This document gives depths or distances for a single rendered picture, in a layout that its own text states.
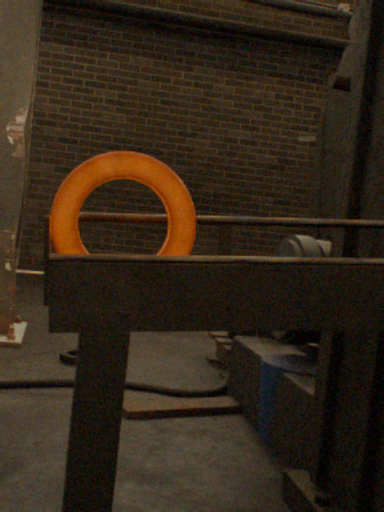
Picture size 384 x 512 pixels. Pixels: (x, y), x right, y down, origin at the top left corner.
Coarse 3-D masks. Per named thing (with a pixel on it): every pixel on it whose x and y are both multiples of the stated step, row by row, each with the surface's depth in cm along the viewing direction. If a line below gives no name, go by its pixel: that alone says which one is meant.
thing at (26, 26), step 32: (0, 0) 314; (32, 0) 316; (0, 32) 315; (32, 32) 317; (0, 64) 316; (32, 64) 318; (0, 96) 317; (32, 96) 348; (0, 128) 318; (0, 160) 319; (0, 192) 320; (0, 224) 321; (0, 256) 322; (0, 288) 324; (0, 320) 325
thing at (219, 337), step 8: (216, 336) 325; (224, 336) 325; (232, 336) 314; (256, 336) 272; (264, 336) 267; (272, 336) 265; (224, 344) 307; (216, 352) 333; (224, 352) 315; (208, 360) 326; (216, 360) 325; (224, 360) 314; (224, 376) 291
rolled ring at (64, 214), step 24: (96, 168) 81; (120, 168) 82; (144, 168) 82; (168, 168) 83; (72, 192) 81; (168, 192) 83; (72, 216) 81; (168, 216) 85; (192, 216) 84; (72, 240) 81; (168, 240) 84; (192, 240) 84
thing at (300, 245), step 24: (288, 240) 223; (312, 240) 220; (240, 336) 263; (288, 336) 220; (312, 336) 219; (240, 360) 250; (240, 384) 247; (288, 384) 198; (312, 384) 192; (288, 408) 197; (288, 432) 195; (288, 456) 193
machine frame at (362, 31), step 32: (352, 96) 165; (352, 128) 156; (352, 160) 155; (352, 192) 155; (352, 256) 156; (320, 352) 170; (352, 352) 150; (320, 384) 160; (352, 384) 148; (320, 416) 159; (352, 416) 149; (320, 448) 159; (352, 448) 148; (288, 480) 167; (320, 480) 159; (352, 480) 140
